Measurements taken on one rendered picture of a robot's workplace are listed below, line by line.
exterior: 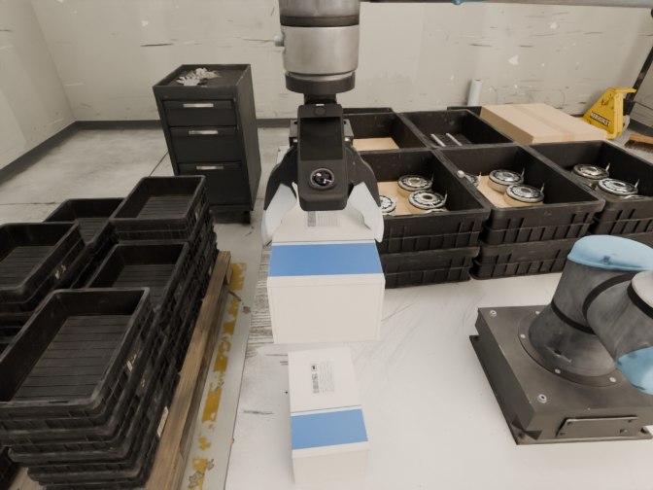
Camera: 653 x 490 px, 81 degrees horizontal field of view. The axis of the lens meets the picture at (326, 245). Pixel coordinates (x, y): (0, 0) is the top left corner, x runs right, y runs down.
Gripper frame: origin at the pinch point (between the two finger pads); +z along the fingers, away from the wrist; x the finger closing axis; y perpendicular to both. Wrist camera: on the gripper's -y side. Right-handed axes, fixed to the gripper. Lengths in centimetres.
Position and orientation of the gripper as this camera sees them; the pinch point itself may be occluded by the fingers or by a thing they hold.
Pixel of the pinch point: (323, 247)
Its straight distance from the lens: 48.4
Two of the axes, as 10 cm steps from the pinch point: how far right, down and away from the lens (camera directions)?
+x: -10.0, 0.3, -0.3
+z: 0.1, 8.2, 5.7
